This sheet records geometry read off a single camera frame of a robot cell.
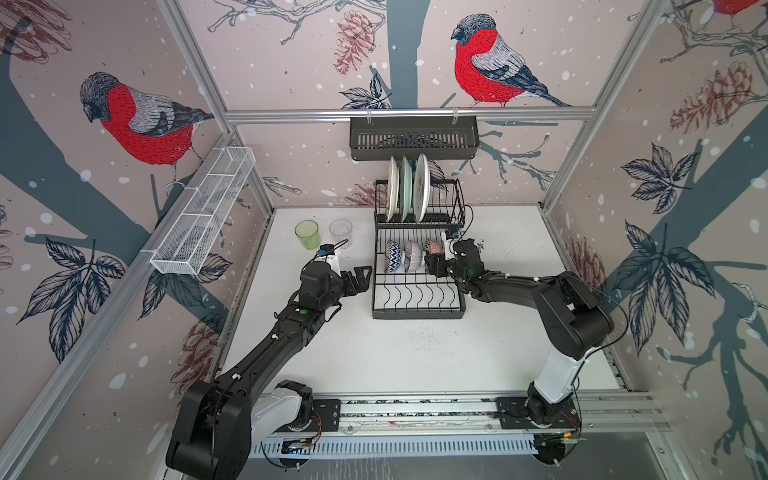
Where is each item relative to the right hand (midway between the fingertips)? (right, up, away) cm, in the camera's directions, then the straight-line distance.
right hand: (433, 259), depth 97 cm
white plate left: (-13, +20, -19) cm, 31 cm away
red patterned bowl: (0, +4, -3) cm, 5 cm away
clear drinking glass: (-33, +10, +14) cm, 37 cm away
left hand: (-23, -2, -15) cm, 27 cm away
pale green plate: (-10, +20, -19) cm, 30 cm away
